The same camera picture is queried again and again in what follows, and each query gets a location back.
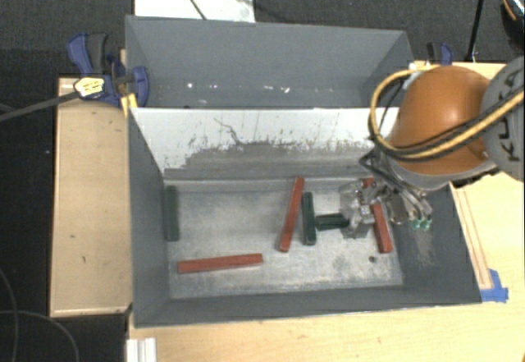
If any dark green flat block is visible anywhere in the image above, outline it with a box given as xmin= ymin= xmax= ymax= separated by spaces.
xmin=300 ymin=191 xmax=318 ymax=247
xmin=314 ymin=213 xmax=350 ymax=231
xmin=163 ymin=185 xmax=180 ymax=243

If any red-brown flat block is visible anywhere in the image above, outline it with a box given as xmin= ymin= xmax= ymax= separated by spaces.
xmin=278 ymin=176 xmax=307 ymax=254
xmin=176 ymin=253 xmax=265 ymax=275
xmin=361 ymin=177 xmax=395 ymax=255

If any pale wood flat board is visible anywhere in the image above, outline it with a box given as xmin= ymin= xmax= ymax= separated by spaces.
xmin=48 ymin=76 xmax=135 ymax=318

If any grey metal bin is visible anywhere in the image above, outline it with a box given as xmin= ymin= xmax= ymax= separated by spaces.
xmin=124 ymin=14 xmax=483 ymax=329

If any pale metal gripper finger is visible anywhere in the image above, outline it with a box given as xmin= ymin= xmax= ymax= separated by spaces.
xmin=338 ymin=181 xmax=368 ymax=222
xmin=346 ymin=205 xmax=377 ymax=240

